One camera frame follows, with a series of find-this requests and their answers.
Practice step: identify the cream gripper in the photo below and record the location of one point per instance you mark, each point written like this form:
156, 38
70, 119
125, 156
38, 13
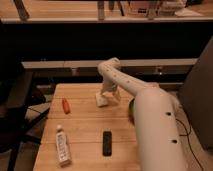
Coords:
113, 89

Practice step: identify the white sponge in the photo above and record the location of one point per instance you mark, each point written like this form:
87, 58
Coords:
101, 101

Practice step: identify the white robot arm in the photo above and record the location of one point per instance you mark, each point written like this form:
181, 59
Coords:
158, 141

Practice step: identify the green ceramic bowl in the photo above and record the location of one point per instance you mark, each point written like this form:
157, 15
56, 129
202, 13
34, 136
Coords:
130, 111

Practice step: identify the black remote control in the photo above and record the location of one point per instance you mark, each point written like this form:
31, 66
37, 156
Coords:
107, 143

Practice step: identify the orange carrot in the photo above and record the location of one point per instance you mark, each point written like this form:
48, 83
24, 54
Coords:
65, 106

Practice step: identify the white plastic bottle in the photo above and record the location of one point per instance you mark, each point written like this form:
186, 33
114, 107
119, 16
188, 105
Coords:
62, 146

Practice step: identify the black office chair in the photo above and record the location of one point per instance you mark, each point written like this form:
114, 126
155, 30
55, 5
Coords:
17, 93

